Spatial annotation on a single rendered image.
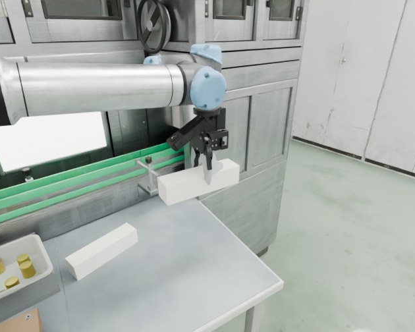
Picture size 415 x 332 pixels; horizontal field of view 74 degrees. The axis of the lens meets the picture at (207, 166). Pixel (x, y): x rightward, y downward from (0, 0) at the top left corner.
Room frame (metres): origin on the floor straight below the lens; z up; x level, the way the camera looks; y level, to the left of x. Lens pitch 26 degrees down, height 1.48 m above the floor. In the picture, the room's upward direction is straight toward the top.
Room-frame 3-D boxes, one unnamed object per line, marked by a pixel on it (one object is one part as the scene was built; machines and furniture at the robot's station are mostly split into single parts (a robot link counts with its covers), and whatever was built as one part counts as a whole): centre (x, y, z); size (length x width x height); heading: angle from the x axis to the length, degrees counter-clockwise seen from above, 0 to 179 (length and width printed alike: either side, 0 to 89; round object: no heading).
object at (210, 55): (0.72, 0.01, 1.39); 0.09 x 0.08 x 0.11; 123
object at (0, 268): (0.65, 0.68, 0.79); 0.04 x 0.04 x 0.04
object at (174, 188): (0.71, 0.02, 1.08); 0.24 x 0.06 x 0.06; 121
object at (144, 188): (1.04, 0.26, 0.90); 0.17 x 0.05 x 0.22; 41
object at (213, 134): (0.72, 0.00, 1.23); 0.09 x 0.08 x 0.12; 121
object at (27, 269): (0.64, 0.57, 0.79); 0.04 x 0.04 x 0.04
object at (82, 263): (0.74, 0.36, 0.78); 0.24 x 0.06 x 0.06; 140
